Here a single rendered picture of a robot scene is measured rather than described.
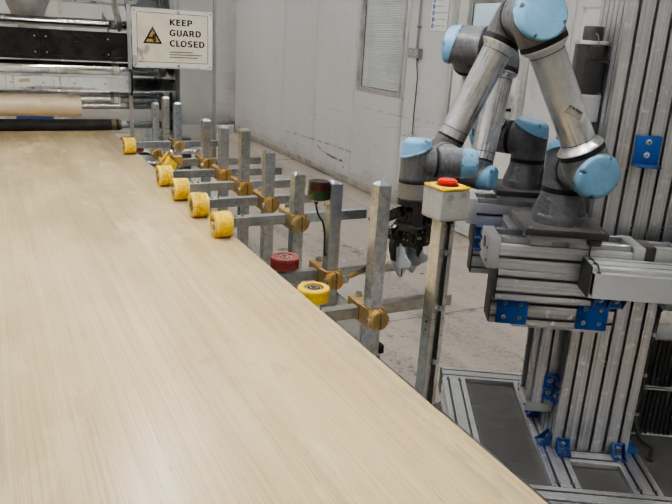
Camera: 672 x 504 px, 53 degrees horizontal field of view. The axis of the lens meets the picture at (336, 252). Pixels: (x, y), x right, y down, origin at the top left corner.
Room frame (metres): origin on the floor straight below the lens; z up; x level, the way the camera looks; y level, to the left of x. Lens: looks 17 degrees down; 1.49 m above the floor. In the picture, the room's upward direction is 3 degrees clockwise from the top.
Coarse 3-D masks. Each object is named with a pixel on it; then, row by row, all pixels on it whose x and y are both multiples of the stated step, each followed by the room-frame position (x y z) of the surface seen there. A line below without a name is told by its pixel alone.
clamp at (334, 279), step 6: (312, 264) 1.88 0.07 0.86; (318, 264) 1.86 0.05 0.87; (318, 270) 1.84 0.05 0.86; (324, 270) 1.81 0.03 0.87; (336, 270) 1.82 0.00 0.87; (318, 276) 1.84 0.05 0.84; (324, 276) 1.80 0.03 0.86; (330, 276) 1.79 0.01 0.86; (336, 276) 1.80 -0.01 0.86; (342, 276) 1.80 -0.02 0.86; (324, 282) 1.79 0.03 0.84; (330, 282) 1.78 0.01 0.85; (336, 282) 1.79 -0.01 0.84; (342, 282) 1.80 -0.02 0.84; (330, 288) 1.79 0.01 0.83; (336, 288) 1.79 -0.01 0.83
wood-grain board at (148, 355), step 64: (0, 192) 2.38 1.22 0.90; (64, 192) 2.43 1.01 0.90; (128, 192) 2.49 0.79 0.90; (0, 256) 1.68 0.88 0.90; (64, 256) 1.71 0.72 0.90; (128, 256) 1.74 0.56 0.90; (192, 256) 1.78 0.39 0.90; (256, 256) 1.81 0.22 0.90; (0, 320) 1.28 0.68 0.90; (64, 320) 1.30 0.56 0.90; (128, 320) 1.32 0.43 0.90; (192, 320) 1.34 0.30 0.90; (256, 320) 1.36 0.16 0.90; (320, 320) 1.38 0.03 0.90; (0, 384) 1.03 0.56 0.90; (64, 384) 1.04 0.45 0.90; (128, 384) 1.05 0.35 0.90; (192, 384) 1.07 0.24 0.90; (256, 384) 1.08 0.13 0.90; (320, 384) 1.09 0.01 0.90; (384, 384) 1.11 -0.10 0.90; (0, 448) 0.85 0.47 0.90; (64, 448) 0.85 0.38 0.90; (128, 448) 0.86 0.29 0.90; (192, 448) 0.87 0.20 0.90; (256, 448) 0.88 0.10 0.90; (320, 448) 0.89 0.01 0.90; (384, 448) 0.90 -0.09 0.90; (448, 448) 0.91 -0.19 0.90
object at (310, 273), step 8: (344, 264) 1.91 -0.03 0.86; (352, 264) 1.91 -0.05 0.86; (360, 264) 1.92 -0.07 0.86; (392, 264) 1.96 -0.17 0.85; (280, 272) 1.80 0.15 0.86; (288, 272) 1.81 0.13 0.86; (296, 272) 1.81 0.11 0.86; (304, 272) 1.82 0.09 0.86; (312, 272) 1.83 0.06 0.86; (344, 272) 1.88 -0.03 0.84; (352, 272) 1.89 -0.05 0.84; (288, 280) 1.80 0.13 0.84; (296, 280) 1.81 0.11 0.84; (304, 280) 1.82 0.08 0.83
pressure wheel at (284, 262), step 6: (282, 252) 1.84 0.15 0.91; (288, 252) 1.84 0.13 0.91; (276, 258) 1.78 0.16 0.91; (282, 258) 1.79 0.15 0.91; (288, 258) 1.79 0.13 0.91; (294, 258) 1.79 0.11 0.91; (270, 264) 1.80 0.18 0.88; (276, 264) 1.78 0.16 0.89; (282, 264) 1.77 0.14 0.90; (288, 264) 1.77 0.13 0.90; (294, 264) 1.78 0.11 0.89; (276, 270) 1.78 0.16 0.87; (282, 270) 1.77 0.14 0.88; (288, 270) 1.77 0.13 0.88; (294, 270) 1.78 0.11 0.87
